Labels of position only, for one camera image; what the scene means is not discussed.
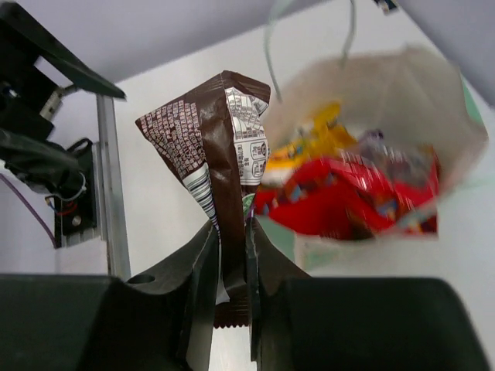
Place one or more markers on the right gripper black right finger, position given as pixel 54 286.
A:
pixel 299 322

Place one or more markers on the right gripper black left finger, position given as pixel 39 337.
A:
pixel 160 319

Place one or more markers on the red cookie snack bag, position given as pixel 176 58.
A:
pixel 347 199

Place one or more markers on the brown bar wrapper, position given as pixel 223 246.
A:
pixel 212 140

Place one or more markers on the green white paper bag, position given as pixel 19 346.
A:
pixel 386 75

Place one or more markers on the yellow bar wrapper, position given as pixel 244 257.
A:
pixel 322 135

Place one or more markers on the aluminium front rail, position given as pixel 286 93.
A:
pixel 103 249

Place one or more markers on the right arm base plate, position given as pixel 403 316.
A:
pixel 74 203

